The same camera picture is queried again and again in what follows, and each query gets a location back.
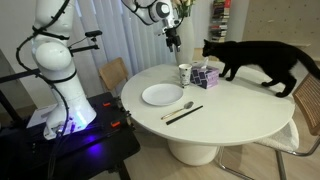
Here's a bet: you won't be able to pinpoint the purple patterned tissue box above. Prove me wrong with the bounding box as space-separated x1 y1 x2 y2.
190 57 220 90

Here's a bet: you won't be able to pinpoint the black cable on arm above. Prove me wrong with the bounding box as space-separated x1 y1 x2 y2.
15 0 158 180

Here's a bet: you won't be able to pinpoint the black cat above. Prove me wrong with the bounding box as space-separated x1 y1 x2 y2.
202 39 320 98

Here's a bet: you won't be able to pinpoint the white table pedestal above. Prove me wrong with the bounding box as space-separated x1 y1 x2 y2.
166 139 221 167

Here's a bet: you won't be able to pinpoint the books on wall shelf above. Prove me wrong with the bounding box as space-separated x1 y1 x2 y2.
209 0 232 44

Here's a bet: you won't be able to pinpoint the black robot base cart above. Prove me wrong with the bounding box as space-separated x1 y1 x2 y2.
0 92 142 180

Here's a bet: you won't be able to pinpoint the white paper sheet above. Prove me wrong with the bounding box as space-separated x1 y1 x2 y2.
25 103 59 129

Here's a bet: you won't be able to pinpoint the patterned white paper cup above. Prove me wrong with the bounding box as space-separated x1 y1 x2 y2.
178 63 193 89

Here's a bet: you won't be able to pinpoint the white pleated curtain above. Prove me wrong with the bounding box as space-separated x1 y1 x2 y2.
71 0 178 98

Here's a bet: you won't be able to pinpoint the cane back chrome chair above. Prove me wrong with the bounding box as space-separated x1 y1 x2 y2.
214 72 320 180

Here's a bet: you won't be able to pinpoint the plain wooden chair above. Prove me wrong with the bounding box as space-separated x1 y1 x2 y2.
98 57 129 93

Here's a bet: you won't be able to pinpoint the white round plate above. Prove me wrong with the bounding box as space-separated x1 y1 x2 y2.
141 83 185 107

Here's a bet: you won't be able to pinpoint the wooden pegboard with shelves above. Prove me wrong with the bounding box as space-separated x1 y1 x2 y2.
242 0 320 61

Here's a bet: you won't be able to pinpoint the black chopstick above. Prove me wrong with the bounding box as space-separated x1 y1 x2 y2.
165 105 204 126
166 105 204 126

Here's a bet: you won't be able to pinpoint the flowers in vase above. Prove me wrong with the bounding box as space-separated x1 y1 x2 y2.
171 0 196 19

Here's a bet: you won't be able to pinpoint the black camera on stand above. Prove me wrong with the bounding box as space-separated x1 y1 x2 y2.
84 29 104 43

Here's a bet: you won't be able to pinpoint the spoon with gold handle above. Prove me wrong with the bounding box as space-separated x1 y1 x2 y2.
160 101 195 121

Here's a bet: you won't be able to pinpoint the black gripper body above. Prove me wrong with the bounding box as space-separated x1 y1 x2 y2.
165 26 183 46

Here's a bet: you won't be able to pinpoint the black camera stand bar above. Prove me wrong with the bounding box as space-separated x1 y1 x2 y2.
0 44 101 129

